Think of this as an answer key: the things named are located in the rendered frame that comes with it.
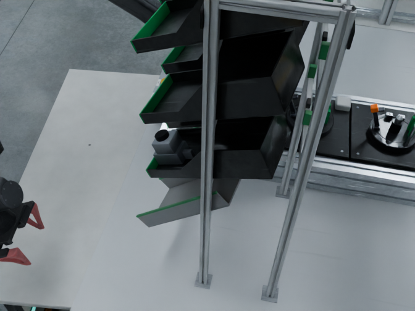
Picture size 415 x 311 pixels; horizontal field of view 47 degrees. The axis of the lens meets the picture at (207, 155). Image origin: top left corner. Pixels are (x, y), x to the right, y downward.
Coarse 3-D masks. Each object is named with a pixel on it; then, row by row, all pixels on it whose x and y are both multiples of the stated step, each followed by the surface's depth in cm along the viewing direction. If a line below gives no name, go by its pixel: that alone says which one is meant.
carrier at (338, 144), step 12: (300, 96) 151; (288, 108) 147; (312, 108) 138; (336, 108) 147; (348, 108) 146; (288, 120) 141; (336, 120) 144; (348, 120) 144; (324, 132) 138; (336, 132) 141; (348, 132) 141; (288, 144) 137; (324, 144) 137; (336, 144) 137; (348, 144) 138; (336, 156) 135; (348, 156) 135
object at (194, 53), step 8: (304, 24) 88; (272, 32) 81; (296, 32) 85; (304, 32) 88; (224, 40) 86; (176, 48) 101; (184, 48) 103; (192, 48) 102; (200, 48) 100; (168, 56) 98; (176, 56) 101; (184, 56) 100; (192, 56) 99; (200, 56) 91; (168, 64) 96; (176, 64) 95; (184, 64) 94; (192, 64) 93; (200, 64) 92; (168, 72) 97
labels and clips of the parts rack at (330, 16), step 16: (224, 0) 60; (240, 0) 59; (256, 0) 59; (272, 0) 59; (288, 0) 59; (304, 0) 59; (288, 16) 60; (304, 16) 59; (320, 16) 59; (336, 16) 59; (352, 32) 59; (320, 48) 81; (304, 112) 92
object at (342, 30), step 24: (216, 0) 60; (216, 24) 63; (216, 48) 65; (312, 48) 100; (336, 48) 61; (216, 72) 69; (336, 72) 64; (216, 96) 74; (312, 120) 72; (312, 144) 76; (288, 168) 130; (288, 192) 139; (288, 216) 91; (288, 240) 97; (264, 288) 119
